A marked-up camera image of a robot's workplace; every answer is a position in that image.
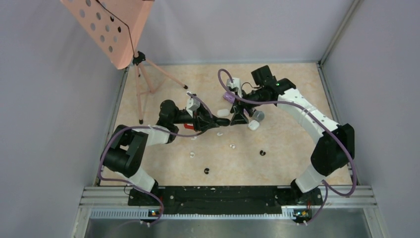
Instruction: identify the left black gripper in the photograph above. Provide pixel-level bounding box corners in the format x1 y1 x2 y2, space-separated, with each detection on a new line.
172 102 220 132

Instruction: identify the purple glitter microphone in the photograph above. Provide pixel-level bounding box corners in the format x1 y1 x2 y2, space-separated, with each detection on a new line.
222 92 265 122

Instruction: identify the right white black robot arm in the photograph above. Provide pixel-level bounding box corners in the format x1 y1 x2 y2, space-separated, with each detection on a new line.
225 65 355 204

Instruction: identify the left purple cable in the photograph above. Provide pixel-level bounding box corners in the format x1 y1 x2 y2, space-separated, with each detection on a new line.
97 93 215 227

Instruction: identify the aluminium front rail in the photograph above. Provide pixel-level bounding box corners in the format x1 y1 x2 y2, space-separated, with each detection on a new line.
72 185 388 238

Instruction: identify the white oval earbud case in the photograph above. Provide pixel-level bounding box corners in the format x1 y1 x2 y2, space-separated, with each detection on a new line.
216 109 230 118

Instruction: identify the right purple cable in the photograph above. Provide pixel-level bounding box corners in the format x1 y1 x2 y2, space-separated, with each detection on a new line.
217 68 357 226

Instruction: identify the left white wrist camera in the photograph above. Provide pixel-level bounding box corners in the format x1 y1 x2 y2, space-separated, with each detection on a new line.
186 91 201 116

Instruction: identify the pink perforated music stand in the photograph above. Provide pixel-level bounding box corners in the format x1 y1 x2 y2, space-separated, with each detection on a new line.
61 0 188 124

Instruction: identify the red grid box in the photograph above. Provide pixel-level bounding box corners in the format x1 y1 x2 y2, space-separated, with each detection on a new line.
183 123 194 130

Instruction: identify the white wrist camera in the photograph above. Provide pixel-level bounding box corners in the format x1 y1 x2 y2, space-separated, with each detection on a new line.
186 91 201 116
226 77 243 98

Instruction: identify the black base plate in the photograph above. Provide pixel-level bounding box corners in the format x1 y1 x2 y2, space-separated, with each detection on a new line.
128 186 322 215

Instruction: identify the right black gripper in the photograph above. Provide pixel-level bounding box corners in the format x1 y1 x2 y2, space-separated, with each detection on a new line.
230 87 266 126

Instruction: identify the purple cable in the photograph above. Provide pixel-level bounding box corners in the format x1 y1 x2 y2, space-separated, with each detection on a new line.
97 93 215 227
217 68 357 226

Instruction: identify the white square earbud case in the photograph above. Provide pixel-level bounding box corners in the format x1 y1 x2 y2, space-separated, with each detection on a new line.
248 120 260 131

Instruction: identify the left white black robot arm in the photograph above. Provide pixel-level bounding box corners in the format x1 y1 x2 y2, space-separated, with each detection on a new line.
102 98 230 205

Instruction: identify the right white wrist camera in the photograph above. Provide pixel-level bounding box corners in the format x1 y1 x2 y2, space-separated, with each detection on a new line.
226 77 243 98

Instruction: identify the black earbud charging case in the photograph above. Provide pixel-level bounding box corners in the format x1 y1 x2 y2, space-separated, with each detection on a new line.
216 118 230 126

